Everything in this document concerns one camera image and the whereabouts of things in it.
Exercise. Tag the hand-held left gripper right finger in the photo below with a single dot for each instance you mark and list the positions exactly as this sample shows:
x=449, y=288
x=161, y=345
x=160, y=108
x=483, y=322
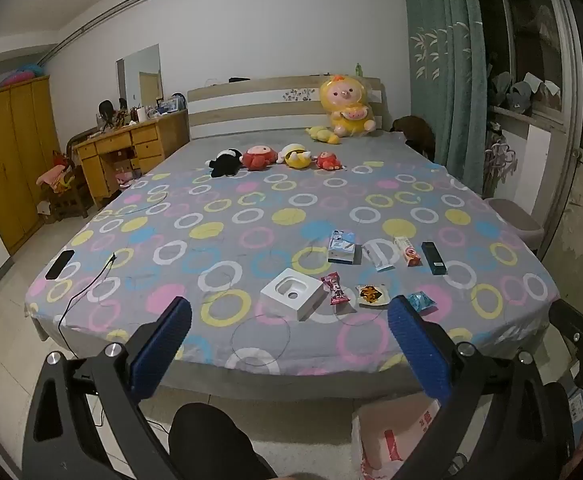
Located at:
x=416, y=350

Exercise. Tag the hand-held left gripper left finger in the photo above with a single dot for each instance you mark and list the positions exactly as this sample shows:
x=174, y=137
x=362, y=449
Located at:
x=164, y=345

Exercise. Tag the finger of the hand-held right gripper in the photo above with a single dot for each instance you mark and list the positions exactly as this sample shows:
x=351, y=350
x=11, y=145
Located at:
x=571, y=320

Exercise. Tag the red and white ointment box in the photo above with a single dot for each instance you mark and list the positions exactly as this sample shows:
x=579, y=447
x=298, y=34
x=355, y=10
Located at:
x=407, y=251

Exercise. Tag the small teal packet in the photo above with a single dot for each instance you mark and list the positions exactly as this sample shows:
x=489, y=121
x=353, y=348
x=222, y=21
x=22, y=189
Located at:
x=421, y=302

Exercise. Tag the cardboard box on floor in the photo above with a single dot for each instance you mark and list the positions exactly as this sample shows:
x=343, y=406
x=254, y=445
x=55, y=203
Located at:
x=391, y=435

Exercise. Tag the dark blue box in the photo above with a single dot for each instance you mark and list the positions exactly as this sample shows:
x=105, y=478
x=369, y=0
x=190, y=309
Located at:
x=432, y=258

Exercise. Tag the pink candy wrapper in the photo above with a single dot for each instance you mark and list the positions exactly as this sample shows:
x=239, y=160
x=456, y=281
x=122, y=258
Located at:
x=335, y=290

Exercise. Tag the white tube packet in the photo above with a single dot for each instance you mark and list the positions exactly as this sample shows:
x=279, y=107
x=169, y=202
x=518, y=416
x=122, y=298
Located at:
x=379, y=255

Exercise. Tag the person's dark-clothed leg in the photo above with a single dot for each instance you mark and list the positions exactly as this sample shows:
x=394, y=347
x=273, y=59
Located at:
x=216, y=440

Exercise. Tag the pink stool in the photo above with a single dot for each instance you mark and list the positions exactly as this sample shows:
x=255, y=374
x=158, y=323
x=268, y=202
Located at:
x=514, y=217

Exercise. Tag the blue and white carton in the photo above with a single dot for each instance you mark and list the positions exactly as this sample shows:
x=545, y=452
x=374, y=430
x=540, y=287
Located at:
x=344, y=247

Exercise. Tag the black phone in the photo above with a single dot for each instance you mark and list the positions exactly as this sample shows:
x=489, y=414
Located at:
x=59, y=265

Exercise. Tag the white square box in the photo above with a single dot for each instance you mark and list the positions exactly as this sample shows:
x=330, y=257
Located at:
x=291, y=294

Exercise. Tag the pink clothes hangers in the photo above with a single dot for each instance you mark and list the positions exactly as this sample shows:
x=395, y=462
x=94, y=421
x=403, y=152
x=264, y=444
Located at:
x=499, y=160

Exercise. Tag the bed with circle-print sheet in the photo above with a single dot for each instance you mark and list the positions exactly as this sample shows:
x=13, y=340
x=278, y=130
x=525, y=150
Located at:
x=271, y=210

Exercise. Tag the wooden chair with clothes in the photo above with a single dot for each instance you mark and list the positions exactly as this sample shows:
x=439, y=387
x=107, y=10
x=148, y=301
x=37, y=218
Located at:
x=61, y=185

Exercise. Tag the black and white plush toy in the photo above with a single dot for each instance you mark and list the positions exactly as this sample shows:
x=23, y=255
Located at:
x=224, y=162

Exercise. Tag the wooden desk with drawers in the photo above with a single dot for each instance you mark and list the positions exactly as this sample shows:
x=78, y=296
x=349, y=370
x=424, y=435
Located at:
x=146, y=145

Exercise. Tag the small red plush toy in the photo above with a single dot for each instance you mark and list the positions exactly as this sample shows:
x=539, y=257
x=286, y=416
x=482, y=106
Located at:
x=329, y=161

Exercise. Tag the clothes on windowsill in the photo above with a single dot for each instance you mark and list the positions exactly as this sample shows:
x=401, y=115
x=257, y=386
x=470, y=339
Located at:
x=521, y=92

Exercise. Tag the yellow round plush toy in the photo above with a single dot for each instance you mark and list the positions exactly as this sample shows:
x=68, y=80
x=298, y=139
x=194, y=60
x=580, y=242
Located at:
x=295, y=156

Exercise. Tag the desk clutter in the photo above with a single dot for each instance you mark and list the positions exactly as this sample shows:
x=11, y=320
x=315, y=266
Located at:
x=141, y=112

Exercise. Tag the yellow duck plush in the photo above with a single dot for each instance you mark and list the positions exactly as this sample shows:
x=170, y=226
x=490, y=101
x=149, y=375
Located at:
x=324, y=135

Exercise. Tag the yellow wooden wardrobe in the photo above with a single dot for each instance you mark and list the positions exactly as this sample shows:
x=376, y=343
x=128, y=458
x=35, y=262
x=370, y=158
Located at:
x=6, y=160

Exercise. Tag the large yellow pig plush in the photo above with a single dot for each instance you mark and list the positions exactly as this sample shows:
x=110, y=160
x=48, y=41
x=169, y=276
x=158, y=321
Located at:
x=349, y=105

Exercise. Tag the striped wooden headboard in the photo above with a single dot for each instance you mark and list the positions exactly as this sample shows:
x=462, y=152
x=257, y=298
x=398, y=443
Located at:
x=251, y=105

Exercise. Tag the teal curtain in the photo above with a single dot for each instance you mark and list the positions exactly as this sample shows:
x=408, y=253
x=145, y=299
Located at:
x=441, y=60

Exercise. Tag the white window frame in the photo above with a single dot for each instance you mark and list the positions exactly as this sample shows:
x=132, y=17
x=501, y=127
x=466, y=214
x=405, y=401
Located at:
x=569, y=60

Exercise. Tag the wall mirror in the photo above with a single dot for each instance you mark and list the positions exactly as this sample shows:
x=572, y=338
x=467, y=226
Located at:
x=139, y=77

